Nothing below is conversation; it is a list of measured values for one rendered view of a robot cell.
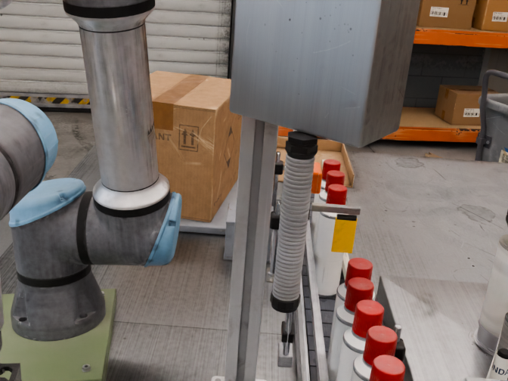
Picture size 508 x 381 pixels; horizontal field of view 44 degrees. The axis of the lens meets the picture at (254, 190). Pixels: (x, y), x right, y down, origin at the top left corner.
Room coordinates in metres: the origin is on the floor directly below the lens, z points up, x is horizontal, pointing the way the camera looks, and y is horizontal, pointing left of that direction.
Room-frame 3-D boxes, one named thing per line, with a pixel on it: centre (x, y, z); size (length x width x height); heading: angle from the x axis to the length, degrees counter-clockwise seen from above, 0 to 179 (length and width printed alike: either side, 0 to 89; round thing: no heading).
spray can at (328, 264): (0.99, -0.14, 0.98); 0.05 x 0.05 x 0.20
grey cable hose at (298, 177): (0.63, -0.05, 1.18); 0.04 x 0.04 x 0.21
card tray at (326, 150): (1.79, -0.15, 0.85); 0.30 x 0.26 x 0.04; 0
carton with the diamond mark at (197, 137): (1.46, 0.19, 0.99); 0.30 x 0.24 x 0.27; 170
